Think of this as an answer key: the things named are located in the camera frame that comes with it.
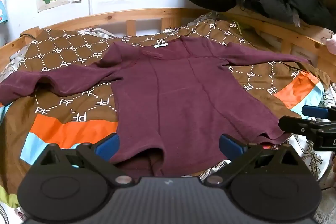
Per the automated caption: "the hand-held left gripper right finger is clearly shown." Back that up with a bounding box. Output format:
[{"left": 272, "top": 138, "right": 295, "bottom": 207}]
[{"left": 206, "top": 133, "right": 303, "bottom": 186}]

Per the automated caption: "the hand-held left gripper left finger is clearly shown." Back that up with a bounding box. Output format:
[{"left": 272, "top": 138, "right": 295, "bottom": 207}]
[{"left": 34, "top": 133, "right": 135, "bottom": 186}]

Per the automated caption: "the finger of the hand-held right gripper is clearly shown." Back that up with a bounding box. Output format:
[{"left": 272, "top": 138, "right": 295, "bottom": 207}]
[
  {"left": 301, "top": 105, "right": 336, "bottom": 119},
  {"left": 278, "top": 115, "right": 336, "bottom": 136}
]

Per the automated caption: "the maroon long-sleeve sweater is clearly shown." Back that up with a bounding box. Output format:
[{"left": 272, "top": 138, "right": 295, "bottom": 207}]
[{"left": 0, "top": 36, "right": 311, "bottom": 178}]

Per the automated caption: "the floral bed sheet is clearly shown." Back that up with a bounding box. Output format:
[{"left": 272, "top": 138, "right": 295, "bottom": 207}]
[{"left": 0, "top": 12, "right": 336, "bottom": 224}]

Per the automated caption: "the pink cloth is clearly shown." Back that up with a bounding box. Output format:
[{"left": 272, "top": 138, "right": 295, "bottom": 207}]
[{"left": 326, "top": 32, "right": 336, "bottom": 56}]

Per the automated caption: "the brown patterned blanket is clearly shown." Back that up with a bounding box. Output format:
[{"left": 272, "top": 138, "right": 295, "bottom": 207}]
[{"left": 0, "top": 17, "right": 332, "bottom": 211}]

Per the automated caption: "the wooden bed frame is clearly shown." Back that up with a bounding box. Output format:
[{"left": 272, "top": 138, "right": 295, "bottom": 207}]
[{"left": 0, "top": 7, "right": 336, "bottom": 68}]

